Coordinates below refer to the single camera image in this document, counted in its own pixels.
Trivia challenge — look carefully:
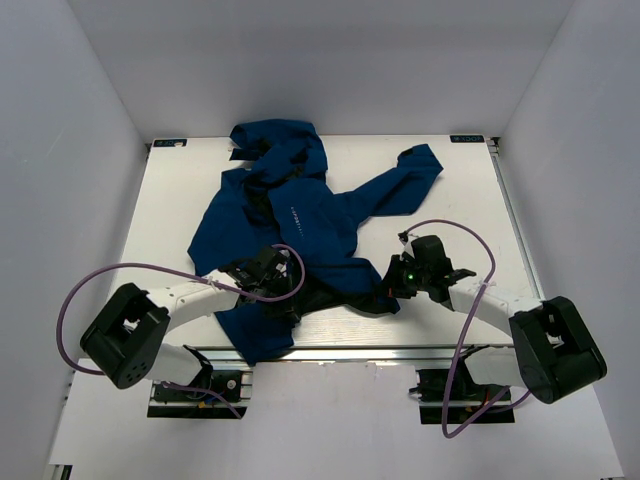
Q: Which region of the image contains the blue table label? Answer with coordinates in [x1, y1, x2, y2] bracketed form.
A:
[152, 139, 187, 148]
[449, 134, 485, 144]

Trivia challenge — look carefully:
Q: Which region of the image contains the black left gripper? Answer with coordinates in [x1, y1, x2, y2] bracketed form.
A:
[257, 272, 302, 322]

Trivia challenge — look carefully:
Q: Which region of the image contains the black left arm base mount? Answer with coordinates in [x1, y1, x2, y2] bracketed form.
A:
[147, 356, 253, 420]

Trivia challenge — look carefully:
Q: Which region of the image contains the aluminium table front rail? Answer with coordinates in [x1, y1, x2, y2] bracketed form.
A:
[184, 347, 516, 365]

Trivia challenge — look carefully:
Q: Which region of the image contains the blue zip-up jacket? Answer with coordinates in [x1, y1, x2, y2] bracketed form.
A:
[187, 117, 446, 366]

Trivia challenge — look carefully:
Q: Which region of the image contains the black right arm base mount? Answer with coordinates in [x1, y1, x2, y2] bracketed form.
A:
[408, 346, 515, 429]

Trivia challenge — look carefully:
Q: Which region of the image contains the left blue table label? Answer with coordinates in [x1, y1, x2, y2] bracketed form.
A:
[152, 139, 187, 148]

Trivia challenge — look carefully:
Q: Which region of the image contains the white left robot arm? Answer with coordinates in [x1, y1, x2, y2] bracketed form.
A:
[80, 244, 306, 399]

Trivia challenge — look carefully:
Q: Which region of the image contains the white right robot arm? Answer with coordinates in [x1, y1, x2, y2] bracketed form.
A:
[382, 235, 608, 404]

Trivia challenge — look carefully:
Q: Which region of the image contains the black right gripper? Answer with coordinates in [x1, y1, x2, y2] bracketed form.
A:
[376, 254, 431, 299]

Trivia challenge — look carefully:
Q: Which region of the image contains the right blue table label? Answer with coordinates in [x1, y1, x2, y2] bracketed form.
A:
[449, 134, 485, 144]

